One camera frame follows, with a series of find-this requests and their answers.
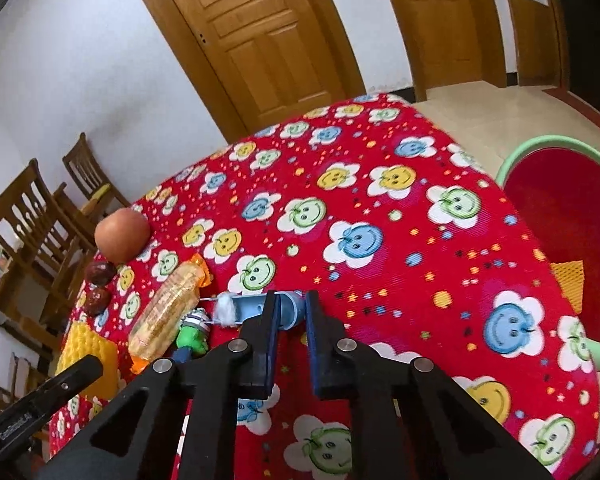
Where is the dried red date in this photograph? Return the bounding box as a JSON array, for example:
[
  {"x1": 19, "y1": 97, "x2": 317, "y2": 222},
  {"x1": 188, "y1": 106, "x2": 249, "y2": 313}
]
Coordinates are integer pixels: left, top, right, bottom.
[
  {"x1": 85, "y1": 260, "x2": 117, "y2": 288},
  {"x1": 84, "y1": 286, "x2": 112, "y2": 317}
]

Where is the apple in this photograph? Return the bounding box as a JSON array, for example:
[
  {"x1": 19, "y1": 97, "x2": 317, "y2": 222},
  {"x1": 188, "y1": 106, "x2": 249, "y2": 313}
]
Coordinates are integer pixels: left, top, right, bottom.
[{"x1": 94, "y1": 208, "x2": 151, "y2": 264}]

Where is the green bin with red liner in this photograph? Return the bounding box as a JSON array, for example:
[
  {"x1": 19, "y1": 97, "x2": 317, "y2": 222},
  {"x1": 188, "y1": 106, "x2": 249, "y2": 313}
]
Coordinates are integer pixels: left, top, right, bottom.
[{"x1": 495, "y1": 134, "x2": 600, "y2": 371}]

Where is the wooden door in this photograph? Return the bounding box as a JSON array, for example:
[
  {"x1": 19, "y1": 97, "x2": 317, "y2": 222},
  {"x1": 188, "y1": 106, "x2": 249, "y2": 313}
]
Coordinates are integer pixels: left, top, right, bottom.
[
  {"x1": 120, "y1": 0, "x2": 368, "y2": 131},
  {"x1": 375, "y1": 0, "x2": 508, "y2": 101}
]

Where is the green plastic toy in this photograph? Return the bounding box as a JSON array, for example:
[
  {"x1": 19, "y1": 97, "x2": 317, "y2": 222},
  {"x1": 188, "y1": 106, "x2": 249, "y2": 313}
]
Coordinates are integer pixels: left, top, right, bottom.
[{"x1": 172, "y1": 310, "x2": 213, "y2": 363}]

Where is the red flower printed tablecloth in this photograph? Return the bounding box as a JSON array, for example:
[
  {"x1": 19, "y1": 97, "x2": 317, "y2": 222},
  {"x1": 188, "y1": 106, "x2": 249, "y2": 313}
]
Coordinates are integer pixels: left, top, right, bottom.
[{"x1": 47, "y1": 92, "x2": 600, "y2": 480}]

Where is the low wooden door panel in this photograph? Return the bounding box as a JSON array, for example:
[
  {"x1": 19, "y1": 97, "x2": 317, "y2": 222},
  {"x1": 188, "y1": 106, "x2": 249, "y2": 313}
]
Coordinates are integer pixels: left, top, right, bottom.
[{"x1": 506, "y1": 0, "x2": 561, "y2": 88}]

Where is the clear snack packet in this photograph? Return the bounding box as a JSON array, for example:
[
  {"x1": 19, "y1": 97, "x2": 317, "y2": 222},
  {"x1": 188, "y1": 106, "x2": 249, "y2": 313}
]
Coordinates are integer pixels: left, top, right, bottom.
[{"x1": 127, "y1": 254, "x2": 211, "y2": 375}]

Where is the yellow foam fruit net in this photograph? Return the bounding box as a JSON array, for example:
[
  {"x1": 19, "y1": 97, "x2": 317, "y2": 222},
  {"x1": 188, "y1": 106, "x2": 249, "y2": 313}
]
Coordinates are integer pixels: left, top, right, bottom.
[
  {"x1": 55, "y1": 322, "x2": 118, "y2": 401},
  {"x1": 550, "y1": 259, "x2": 585, "y2": 313}
]

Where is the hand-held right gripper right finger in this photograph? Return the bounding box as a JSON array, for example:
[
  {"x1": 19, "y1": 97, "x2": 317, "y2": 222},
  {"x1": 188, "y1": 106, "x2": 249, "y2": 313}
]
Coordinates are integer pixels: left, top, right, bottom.
[{"x1": 305, "y1": 292, "x2": 553, "y2": 480}]

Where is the light blue plastic tube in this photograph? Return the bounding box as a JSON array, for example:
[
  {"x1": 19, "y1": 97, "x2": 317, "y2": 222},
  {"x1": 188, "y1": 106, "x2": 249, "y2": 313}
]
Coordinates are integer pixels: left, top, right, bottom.
[{"x1": 212, "y1": 290, "x2": 308, "y2": 333}]

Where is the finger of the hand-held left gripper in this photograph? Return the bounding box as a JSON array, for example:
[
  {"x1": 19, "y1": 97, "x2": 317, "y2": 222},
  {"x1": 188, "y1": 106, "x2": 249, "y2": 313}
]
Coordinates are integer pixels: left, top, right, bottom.
[{"x1": 0, "y1": 355, "x2": 104, "y2": 461}]

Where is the dark doorway with wooden frame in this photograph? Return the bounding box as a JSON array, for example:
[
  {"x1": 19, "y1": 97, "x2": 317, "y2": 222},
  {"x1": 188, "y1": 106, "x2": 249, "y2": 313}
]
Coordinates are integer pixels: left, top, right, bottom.
[{"x1": 535, "y1": 0, "x2": 600, "y2": 111}]

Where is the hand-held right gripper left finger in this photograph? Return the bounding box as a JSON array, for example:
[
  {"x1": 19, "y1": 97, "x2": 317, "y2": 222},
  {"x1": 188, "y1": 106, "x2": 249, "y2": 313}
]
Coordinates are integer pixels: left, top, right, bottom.
[{"x1": 37, "y1": 290, "x2": 281, "y2": 480}]

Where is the wooden chair with yellow cushion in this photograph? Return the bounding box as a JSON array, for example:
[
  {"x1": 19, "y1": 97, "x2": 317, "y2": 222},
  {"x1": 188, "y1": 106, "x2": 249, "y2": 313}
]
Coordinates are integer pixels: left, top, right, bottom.
[{"x1": 55, "y1": 132, "x2": 131, "y2": 226}]

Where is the white cotton wad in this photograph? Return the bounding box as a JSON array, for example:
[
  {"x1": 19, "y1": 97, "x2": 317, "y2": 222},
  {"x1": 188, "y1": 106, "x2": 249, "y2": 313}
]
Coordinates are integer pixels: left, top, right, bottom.
[{"x1": 214, "y1": 294, "x2": 237, "y2": 327}]

